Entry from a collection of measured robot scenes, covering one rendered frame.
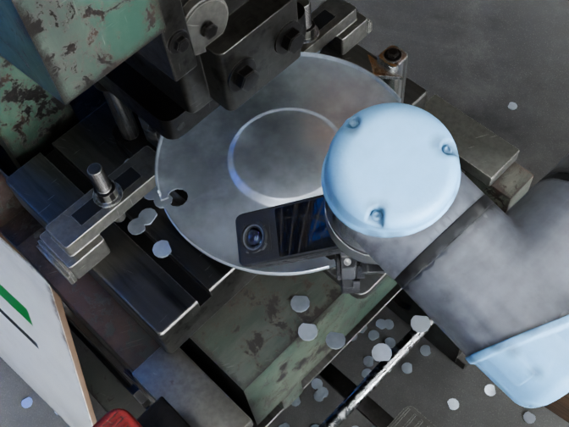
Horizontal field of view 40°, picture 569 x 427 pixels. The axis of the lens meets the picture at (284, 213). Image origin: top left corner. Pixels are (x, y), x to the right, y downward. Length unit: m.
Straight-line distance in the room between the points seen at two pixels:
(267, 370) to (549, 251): 0.50
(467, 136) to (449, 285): 0.61
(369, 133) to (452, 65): 1.55
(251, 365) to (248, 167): 0.22
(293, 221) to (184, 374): 0.34
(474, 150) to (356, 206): 0.62
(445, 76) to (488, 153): 0.93
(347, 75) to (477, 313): 0.52
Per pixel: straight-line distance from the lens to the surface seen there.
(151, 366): 0.92
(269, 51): 0.74
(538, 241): 0.46
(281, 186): 0.82
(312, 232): 0.61
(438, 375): 1.57
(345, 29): 1.03
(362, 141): 0.43
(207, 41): 0.69
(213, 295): 0.88
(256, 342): 0.90
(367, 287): 0.77
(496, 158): 1.03
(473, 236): 0.44
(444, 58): 1.98
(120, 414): 0.78
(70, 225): 0.89
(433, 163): 0.43
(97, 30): 0.56
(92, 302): 0.99
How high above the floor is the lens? 1.48
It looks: 60 degrees down
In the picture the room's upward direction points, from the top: 9 degrees counter-clockwise
